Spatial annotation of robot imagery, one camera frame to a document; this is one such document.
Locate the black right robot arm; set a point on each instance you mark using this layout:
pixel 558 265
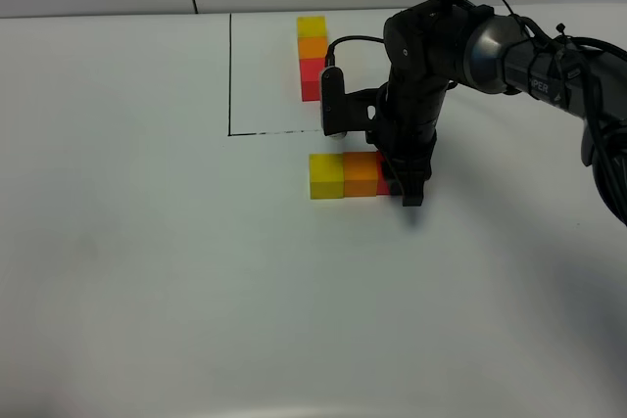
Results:
pixel 440 44

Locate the yellow template block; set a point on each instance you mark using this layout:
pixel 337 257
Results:
pixel 311 27

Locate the red template block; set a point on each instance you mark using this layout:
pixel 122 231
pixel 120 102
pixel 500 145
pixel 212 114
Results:
pixel 310 70

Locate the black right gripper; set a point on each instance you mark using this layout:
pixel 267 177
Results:
pixel 407 110

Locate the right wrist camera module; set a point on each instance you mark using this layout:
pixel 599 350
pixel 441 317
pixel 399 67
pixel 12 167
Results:
pixel 343 112

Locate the orange template block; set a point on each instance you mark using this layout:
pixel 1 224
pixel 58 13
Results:
pixel 314 47

